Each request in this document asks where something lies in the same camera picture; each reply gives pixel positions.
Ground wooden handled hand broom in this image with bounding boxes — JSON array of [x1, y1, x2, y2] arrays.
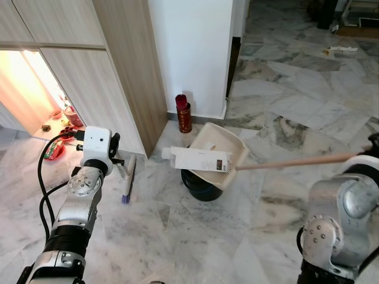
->
[[114, 155, 138, 205]]

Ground white printed carton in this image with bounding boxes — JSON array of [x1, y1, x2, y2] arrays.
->
[[162, 147, 233, 173]]

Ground beige dustpan with wooden handle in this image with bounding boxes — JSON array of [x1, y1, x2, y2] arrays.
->
[[187, 122, 362, 191]]

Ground red cup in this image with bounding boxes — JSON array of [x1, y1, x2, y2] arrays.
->
[[64, 106, 84, 128]]

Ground red offering plate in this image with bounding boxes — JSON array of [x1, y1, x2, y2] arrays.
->
[[43, 142, 68, 162]]

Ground light wooden cabinet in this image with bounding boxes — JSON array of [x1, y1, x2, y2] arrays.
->
[[0, 0, 168, 156]]

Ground red cylinder incense can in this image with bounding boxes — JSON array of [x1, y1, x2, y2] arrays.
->
[[175, 93, 193, 134]]

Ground black plastic bucket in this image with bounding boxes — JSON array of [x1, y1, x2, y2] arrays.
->
[[180, 169, 226, 202]]

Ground white litter strip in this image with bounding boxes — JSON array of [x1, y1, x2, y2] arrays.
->
[[329, 46, 359, 54]]

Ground low wooden furniture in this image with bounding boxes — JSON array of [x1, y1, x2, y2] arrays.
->
[[332, 0, 379, 39]]

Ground black standing object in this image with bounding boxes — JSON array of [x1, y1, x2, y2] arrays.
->
[[308, 0, 338, 30]]

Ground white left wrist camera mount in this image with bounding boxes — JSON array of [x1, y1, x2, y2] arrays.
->
[[82, 125, 113, 167]]

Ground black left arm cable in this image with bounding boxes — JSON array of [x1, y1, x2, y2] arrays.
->
[[37, 131, 83, 237]]

